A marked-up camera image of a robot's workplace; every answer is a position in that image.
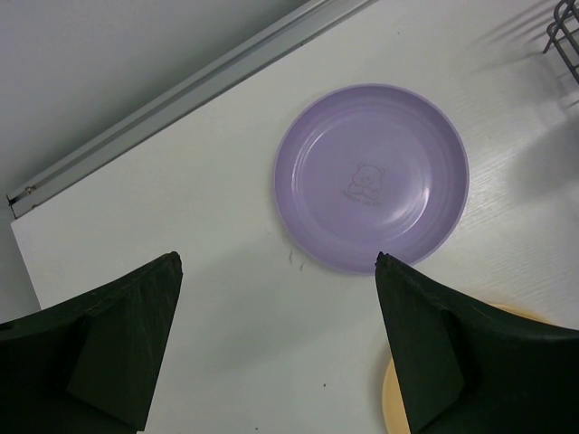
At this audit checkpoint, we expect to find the aluminium frame rail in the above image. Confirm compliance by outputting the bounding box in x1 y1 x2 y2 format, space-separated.
6 0 372 219

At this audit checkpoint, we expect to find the purple plate far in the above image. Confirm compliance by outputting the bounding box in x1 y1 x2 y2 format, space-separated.
272 83 470 275

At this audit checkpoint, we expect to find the orange plate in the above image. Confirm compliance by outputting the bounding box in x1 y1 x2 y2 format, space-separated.
382 304 552 434

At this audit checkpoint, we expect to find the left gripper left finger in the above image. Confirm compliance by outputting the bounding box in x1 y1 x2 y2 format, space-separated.
1 252 183 433

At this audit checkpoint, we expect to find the wire dish rack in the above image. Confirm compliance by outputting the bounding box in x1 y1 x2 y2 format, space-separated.
543 0 578 82

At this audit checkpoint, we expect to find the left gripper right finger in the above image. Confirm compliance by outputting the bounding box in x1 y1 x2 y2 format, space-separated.
375 254 578 433

